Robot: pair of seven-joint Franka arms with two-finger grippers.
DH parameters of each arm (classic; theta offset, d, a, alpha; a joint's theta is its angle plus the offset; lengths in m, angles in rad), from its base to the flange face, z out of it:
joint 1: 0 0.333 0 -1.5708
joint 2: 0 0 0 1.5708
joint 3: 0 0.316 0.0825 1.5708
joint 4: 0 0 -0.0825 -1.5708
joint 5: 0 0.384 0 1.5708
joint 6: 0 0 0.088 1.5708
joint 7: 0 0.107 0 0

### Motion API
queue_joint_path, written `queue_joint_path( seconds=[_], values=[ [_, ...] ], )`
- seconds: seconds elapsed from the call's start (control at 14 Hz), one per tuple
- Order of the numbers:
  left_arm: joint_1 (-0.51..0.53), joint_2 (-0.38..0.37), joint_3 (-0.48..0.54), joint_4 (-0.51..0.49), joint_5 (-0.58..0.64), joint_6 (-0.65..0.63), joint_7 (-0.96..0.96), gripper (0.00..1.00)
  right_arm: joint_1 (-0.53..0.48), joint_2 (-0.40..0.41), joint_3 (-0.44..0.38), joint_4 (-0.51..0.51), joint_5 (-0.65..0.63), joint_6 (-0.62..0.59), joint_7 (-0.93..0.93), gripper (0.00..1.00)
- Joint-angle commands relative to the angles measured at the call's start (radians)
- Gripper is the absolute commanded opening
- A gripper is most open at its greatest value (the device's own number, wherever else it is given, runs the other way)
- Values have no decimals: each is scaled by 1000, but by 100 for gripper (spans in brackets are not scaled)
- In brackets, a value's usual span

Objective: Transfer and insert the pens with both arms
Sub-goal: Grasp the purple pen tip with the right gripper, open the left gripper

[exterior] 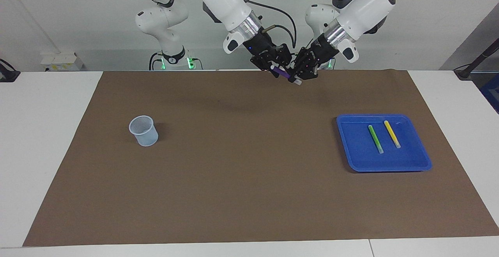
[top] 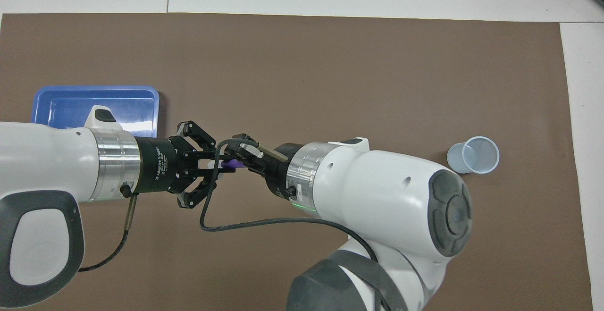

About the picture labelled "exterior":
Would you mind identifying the black base cable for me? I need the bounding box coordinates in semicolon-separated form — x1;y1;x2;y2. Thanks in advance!
149;52;164;71

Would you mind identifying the blue plastic tray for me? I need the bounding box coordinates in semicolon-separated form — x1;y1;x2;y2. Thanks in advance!
336;113;432;172

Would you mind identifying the black clamp mount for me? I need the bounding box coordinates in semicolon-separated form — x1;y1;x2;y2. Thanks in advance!
0;58;21;83

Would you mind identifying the purple pen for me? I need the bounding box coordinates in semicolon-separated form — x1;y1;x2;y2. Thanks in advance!
271;65;303;86

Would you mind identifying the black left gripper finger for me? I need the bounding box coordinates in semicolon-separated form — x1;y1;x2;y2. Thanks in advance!
292;47;313;80
303;59;321;81

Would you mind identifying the yellow pen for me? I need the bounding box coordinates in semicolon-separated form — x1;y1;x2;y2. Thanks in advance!
384;121;402;149

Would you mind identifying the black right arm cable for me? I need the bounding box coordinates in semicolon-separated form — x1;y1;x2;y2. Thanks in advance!
247;0;297;50

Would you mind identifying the brown table mat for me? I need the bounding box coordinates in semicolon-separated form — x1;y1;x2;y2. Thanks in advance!
23;69;499;247

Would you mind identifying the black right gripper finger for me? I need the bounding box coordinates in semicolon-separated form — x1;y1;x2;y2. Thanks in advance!
273;43;292;69
250;53;275;73

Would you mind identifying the white power strip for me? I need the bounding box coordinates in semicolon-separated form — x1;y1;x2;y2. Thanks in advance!
40;52;85;72

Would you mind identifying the green pen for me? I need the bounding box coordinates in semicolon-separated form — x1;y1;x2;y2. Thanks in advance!
368;125;385;154

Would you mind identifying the translucent plastic cup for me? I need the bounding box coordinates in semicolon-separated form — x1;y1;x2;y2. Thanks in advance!
129;115;159;147

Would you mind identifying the black stand pole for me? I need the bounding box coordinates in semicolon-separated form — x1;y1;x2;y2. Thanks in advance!
453;38;499;81

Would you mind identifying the blue crate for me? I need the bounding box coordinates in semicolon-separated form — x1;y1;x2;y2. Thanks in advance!
480;74;499;114

